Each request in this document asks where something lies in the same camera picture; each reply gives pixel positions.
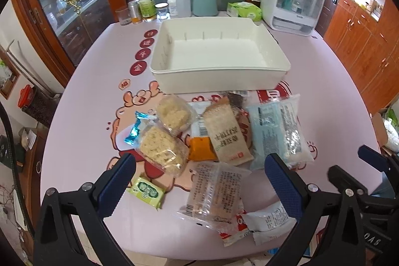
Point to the white red snack packet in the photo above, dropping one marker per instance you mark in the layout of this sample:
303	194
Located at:
264	225

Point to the white pill bottle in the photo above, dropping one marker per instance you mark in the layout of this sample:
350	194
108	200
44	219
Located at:
172	7

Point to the orange snack packet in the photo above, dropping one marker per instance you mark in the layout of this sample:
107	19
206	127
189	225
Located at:
201	149

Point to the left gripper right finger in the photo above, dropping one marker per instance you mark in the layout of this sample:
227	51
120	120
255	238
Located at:
341	242

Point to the small glass jar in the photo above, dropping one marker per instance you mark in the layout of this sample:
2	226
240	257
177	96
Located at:
162	11

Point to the green tissue pack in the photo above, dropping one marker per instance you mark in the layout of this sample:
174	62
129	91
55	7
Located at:
245	10

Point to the metal tin can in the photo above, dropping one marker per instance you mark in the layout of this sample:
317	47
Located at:
135	12

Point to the framed wall picture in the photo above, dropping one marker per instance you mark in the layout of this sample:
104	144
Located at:
9	74

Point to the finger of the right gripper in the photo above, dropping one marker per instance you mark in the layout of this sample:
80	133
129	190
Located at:
373	158

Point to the green label glass bottle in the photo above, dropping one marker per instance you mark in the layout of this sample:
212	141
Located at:
148	10

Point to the white countertop sterilizer appliance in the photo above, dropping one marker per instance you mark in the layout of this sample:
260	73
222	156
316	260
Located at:
293	16

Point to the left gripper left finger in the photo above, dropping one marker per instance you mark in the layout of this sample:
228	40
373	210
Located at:
56	241

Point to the large blue white snack bag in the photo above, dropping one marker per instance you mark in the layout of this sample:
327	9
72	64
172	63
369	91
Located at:
275	129

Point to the clear drinking glass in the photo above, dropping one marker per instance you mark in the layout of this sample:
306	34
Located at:
123	15

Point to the white squeeze bottle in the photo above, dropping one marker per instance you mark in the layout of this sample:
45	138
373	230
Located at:
184	8

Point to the dark brown snack packet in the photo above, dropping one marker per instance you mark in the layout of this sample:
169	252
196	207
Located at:
237	98

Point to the rice cracker packet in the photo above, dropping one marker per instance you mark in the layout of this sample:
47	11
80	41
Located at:
175	114
163	150

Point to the clear printed biscuit packet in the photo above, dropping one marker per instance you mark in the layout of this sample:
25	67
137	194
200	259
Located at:
215	195

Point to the teal ceramic canister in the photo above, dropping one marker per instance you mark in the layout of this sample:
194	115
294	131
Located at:
204	8

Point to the white plastic storage bin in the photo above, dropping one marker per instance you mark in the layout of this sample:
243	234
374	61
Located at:
209	54

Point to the small green snack packet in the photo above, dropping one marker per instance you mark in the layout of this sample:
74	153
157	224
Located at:
145	190

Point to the white barcode snack packet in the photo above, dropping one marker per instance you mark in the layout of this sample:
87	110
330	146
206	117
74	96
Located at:
198	129

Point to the orange wooden cabinet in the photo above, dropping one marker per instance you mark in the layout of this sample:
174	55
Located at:
368	49

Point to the blue candy wrapper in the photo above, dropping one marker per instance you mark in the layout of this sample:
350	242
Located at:
142	120

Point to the red item on side shelf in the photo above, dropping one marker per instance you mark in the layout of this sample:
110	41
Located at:
26	96

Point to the beige cracker packet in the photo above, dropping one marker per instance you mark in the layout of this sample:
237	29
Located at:
225	133

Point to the red brown snack packet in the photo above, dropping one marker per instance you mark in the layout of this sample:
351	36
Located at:
243	120

